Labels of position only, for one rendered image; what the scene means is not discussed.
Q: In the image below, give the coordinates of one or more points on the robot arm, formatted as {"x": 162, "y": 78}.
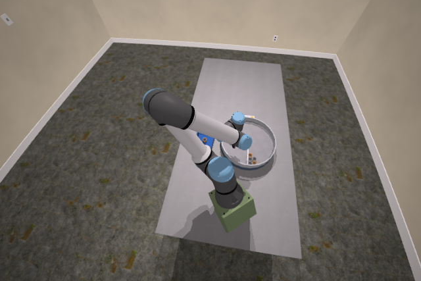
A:
{"x": 181, "y": 119}

